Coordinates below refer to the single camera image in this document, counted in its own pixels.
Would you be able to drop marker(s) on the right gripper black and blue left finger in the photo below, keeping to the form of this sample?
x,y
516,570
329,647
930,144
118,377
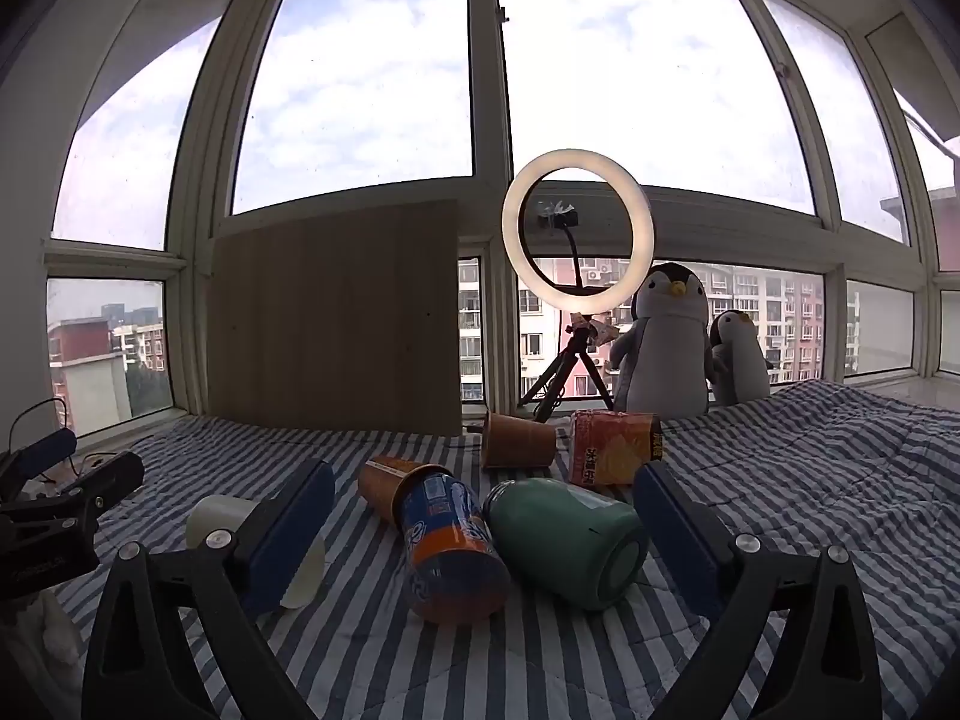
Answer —
x,y
138,663

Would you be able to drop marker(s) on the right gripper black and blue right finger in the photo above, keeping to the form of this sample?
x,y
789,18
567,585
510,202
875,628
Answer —
x,y
825,665

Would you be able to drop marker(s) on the orange paper cup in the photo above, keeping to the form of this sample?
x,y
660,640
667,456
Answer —
x,y
510,443

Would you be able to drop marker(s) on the white paper cup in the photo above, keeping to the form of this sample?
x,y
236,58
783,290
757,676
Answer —
x,y
227,513

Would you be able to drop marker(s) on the orange cup behind soda cup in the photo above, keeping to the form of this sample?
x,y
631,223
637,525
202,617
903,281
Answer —
x,y
384,482

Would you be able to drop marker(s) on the blue orange soda cup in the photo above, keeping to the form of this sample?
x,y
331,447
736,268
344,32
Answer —
x,y
454,574

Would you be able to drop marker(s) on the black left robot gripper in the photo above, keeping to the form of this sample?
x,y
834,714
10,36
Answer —
x,y
50,540

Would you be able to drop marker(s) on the blue white striped quilt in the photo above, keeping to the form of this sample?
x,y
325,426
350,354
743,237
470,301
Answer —
x,y
816,464

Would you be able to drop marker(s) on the green ceramic jar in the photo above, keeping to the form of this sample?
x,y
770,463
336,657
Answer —
x,y
566,542

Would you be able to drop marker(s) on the small grey penguin plush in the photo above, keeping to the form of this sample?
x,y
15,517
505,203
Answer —
x,y
741,370

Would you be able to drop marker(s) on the large grey penguin plush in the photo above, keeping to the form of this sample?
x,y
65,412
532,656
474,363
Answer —
x,y
663,359

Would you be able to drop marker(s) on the light wooden board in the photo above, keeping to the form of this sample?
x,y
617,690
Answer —
x,y
344,321

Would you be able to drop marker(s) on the black tripod stand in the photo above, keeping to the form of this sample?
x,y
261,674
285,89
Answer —
x,y
548,389

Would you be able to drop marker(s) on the black phone holder clamp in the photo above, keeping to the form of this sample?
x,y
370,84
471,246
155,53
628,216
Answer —
x,y
556,214

